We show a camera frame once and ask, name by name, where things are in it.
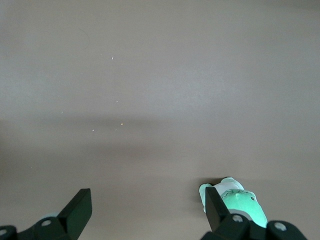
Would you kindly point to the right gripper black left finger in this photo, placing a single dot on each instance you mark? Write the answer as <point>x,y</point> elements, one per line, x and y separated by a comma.
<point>72,215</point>

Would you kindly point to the brown table cover sheet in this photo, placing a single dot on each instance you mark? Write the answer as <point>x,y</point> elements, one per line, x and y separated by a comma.
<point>160,75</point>

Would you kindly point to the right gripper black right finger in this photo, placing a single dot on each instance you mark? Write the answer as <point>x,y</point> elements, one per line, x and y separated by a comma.
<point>220,220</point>

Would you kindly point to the green dinosaur plush toy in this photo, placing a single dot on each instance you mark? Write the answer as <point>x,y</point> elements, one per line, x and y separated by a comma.
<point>246,202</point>

